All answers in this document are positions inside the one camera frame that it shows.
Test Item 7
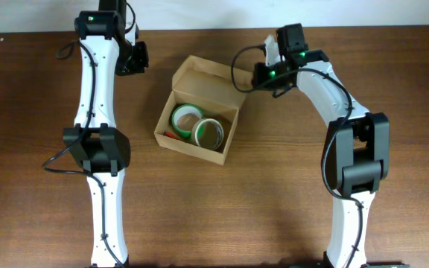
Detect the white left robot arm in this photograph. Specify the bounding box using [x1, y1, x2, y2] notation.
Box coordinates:
[63, 1, 148, 267]

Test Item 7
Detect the brown cardboard box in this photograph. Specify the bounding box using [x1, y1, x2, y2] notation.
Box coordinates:
[154, 55, 246, 165]

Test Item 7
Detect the green tape roll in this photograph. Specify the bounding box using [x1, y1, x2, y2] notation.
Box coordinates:
[171, 103, 204, 139]

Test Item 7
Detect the orange utility knife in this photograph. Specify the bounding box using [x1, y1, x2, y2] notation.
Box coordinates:
[163, 132, 182, 141]

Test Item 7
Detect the beige masking tape roll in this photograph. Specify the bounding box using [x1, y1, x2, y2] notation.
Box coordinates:
[191, 118, 224, 150]

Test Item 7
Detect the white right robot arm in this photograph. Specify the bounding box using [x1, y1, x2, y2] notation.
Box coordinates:
[252, 24, 390, 268]

